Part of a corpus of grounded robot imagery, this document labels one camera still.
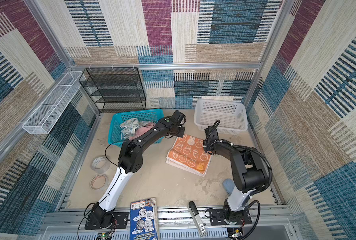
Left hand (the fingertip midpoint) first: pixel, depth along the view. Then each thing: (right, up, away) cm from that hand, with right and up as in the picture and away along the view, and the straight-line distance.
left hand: (182, 130), depth 101 cm
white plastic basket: (+38, +10, +14) cm, 42 cm away
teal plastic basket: (-44, -3, -2) cm, 44 cm away
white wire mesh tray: (-66, +8, -28) cm, 73 cm away
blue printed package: (-19, -41, -30) cm, 54 cm away
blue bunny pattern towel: (-34, +2, -4) cm, 34 cm away
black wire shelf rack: (-48, +29, +7) cm, 57 cm away
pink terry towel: (-26, +1, -1) cm, 26 cm away
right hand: (+19, -9, -4) cm, 21 cm away
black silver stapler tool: (+5, -37, -29) cm, 47 cm away
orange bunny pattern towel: (+3, -14, -4) cm, 15 cm away
